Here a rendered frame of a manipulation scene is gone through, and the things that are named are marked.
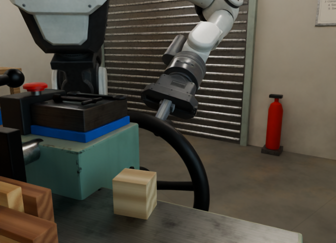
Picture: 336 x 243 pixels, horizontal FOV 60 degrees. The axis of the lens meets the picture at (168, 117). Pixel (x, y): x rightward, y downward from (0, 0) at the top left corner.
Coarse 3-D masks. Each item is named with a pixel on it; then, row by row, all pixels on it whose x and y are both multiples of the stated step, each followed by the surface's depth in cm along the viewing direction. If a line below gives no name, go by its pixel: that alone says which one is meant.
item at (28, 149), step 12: (0, 132) 27; (12, 132) 27; (0, 144) 27; (12, 144) 27; (24, 144) 33; (36, 144) 34; (0, 156) 28; (12, 156) 27; (24, 156) 32; (36, 156) 34; (0, 168) 28; (12, 168) 27; (24, 168) 29; (24, 180) 29
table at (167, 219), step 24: (96, 192) 35; (72, 216) 30; (96, 216) 30; (120, 216) 30; (168, 216) 30; (192, 216) 30; (216, 216) 30; (72, 240) 26; (96, 240) 26; (120, 240) 26; (144, 240) 26; (168, 240) 26; (192, 240) 26; (216, 240) 26; (240, 240) 26; (264, 240) 26; (288, 240) 26
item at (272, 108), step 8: (272, 96) 288; (280, 96) 284; (272, 104) 288; (280, 104) 286; (272, 112) 287; (280, 112) 286; (272, 120) 289; (280, 120) 288; (272, 128) 290; (280, 128) 291; (272, 136) 292; (264, 144) 310; (272, 144) 294; (264, 152) 297; (272, 152) 293; (280, 152) 296
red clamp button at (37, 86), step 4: (24, 84) 38; (28, 84) 37; (32, 84) 37; (36, 84) 37; (40, 84) 38; (44, 84) 38; (24, 88) 37; (28, 88) 37; (32, 88) 37; (36, 88) 37; (40, 88) 38
